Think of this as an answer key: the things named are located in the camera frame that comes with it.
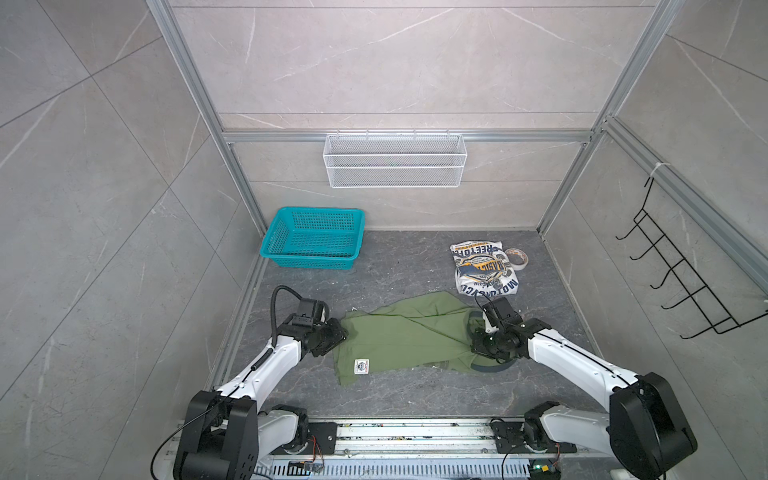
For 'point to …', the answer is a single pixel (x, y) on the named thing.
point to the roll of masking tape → (517, 258)
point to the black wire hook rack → (717, 316)
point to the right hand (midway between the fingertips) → (473, 343)
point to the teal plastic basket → (315, 238)
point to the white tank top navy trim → (481, 269)
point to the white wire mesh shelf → (395, 160)
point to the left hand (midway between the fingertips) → (343, 328)
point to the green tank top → (424, 335)
